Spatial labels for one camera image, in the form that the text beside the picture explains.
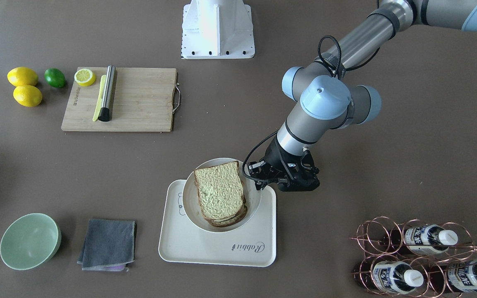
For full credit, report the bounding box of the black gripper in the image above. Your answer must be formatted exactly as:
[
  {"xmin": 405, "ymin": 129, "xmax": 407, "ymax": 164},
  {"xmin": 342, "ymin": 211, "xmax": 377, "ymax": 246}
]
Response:
[{"xmin": 248, "ymin": 138, "xmax": 316, "ymax": 191}]

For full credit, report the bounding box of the white round plate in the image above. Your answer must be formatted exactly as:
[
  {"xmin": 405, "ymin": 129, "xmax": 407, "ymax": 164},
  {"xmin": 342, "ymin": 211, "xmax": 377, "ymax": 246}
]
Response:
[{"xmin": 183, "ymin": 158, "xmax": 262, "ymax": 232}]

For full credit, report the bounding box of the bread slice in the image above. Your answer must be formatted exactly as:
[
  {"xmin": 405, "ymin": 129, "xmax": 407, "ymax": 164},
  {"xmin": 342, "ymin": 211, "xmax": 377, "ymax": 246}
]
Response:
[
  {"xmin": 201, "ymin": 197, "xmax": 248, "ymax": 228},
  {"xmin": 194, "ymin": 161, "xmax": 247, "ymax": 226}
]

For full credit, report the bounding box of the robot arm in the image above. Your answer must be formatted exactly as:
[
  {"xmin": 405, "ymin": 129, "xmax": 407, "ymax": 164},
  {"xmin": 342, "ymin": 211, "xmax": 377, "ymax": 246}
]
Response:
[{"xmin": 242, "ymin": 0, "xmax": 477, "ymax": 191}]

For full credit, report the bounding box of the cream rabbit tray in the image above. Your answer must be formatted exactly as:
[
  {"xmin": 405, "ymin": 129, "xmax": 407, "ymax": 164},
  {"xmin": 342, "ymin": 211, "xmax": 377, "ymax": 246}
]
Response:
[{"xmin": 158, "ymin": 180, "xmax": 277, "ymax": 267}]

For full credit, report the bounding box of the wooden cutting board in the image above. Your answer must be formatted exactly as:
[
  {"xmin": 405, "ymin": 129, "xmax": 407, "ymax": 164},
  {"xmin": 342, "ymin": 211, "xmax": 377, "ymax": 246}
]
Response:
[{"xmin": 61, "ymin": 67, "xmax": 177, "ymax": 132}]

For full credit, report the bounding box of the tea bottle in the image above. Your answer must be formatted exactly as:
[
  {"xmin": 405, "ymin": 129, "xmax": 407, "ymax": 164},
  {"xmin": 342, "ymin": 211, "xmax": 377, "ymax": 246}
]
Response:
[
  {"xmin": 428, "ymin": 261, "xmax": 477, "ymax": 293},
  {"xmin": 352, "ymin": 261, "xmax": 424, "ymax": 294},
  {"xmin": 379, "ymin": 224, "xmax": 458, "ymax": 258}
]

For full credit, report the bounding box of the grey folded cloth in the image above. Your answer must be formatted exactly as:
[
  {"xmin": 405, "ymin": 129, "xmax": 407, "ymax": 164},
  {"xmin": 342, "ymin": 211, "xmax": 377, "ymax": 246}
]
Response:
[{"xmin": 77, "ymin": 219, "xmax": 137, "ymax": 272}]

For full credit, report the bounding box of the steel muddler black tip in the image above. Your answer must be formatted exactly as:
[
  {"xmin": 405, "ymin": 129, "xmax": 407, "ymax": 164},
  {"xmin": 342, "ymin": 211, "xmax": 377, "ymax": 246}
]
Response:
[{"xmin": 98, "ymin": 65, "xmax": 117, "ymax": 121}]

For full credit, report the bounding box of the yellow plastic knife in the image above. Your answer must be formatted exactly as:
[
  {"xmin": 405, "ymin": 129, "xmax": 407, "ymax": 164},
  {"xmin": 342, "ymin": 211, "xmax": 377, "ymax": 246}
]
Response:
[{"xmin": 92, "ymin": 75, "xmax": 106, "ymax": 121}]

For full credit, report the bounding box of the tea bottle top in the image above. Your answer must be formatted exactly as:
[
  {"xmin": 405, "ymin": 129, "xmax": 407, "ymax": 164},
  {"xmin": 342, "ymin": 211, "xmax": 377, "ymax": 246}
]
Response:
[{"xmin": 379, "ymin": 224, "xmax": 458, "ymax": 258}]

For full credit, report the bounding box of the half lemon slice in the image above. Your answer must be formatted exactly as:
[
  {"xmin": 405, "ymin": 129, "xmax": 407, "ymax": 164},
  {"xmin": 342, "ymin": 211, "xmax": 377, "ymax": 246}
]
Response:
[{"xmin": 74, "ymin": 68, "xmax": 96, "ymax": 87}]

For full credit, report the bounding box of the green lime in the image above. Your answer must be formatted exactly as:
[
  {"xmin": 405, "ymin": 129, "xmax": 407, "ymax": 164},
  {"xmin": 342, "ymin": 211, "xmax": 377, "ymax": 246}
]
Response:
[{"xmin": 44, "ymin": 68, "xmax": 66, "ymax": 88}]

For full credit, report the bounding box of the green bowl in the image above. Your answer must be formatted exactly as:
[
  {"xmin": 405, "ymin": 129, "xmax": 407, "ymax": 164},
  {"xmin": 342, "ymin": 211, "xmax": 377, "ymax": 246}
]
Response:
[{"xmin": 0, "ymin": 213, "xmax": 61, "ymax": 270}]

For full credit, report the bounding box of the yellow lemon lower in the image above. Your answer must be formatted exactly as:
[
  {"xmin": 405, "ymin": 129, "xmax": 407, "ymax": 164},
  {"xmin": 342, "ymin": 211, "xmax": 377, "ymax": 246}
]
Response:
[{"xmin": 13, "ymin": 85, "xmax": 42, "ymax": 107}]

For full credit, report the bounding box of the yellow lemon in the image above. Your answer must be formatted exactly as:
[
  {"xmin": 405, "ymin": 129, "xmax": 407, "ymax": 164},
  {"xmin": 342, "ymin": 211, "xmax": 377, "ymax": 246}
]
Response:
[
  {"xmin": 13, "ymin": 85, "xmax": 42, "ymax": 107},
  {"xmin": 7, "ymin": 67, "xmax": 39, "ymax": 87}
]

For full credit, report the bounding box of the yellow lemon upper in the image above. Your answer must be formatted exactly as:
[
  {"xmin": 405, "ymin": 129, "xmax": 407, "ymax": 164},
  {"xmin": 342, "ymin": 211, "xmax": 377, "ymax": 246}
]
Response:
[{"xmin": 7, "ymin": 67, "xmax": 39, "ymax": 87}]

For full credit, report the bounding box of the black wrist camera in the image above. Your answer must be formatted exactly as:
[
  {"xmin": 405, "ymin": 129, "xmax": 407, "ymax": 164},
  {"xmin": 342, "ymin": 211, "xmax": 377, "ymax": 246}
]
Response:
[{"xmin": 276, "ymin": 163, "xmax": 320, "ymax": 191}]

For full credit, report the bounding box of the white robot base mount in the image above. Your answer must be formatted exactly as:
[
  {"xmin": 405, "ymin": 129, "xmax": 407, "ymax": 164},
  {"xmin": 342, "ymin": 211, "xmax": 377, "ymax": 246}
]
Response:
[{"xmin": 181, "ymin": 0, "xmax": 255, "ymax": 59}]

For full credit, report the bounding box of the copper wire bottle rack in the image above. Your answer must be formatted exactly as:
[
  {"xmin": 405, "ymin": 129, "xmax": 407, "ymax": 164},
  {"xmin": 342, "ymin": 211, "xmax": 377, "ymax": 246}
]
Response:
[{"xmin": 352, "ymin": 216, "xmax": 477, "ymax": 298}]

